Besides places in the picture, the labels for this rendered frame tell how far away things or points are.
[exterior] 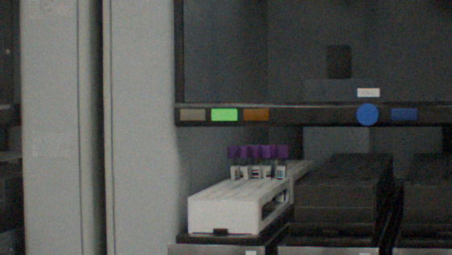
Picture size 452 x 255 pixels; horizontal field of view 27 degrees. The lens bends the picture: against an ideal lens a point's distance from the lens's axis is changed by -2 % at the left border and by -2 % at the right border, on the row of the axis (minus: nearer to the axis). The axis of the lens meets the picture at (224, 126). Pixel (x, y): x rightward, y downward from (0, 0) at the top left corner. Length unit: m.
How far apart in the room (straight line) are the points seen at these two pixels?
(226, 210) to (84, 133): 0.25
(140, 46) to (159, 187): 0.21
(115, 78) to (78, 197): 0.19
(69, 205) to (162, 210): 0.15
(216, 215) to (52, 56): 0.35
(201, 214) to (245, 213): 0.06
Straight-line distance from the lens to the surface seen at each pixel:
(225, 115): 1.35
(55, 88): 1.46
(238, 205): 1.33
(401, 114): 1.32
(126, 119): 1.42
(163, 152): 1.40
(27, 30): 1.48
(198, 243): 1.32
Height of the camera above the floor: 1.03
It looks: 3 degrees down
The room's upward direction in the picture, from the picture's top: 1 degrees counter-clockwise
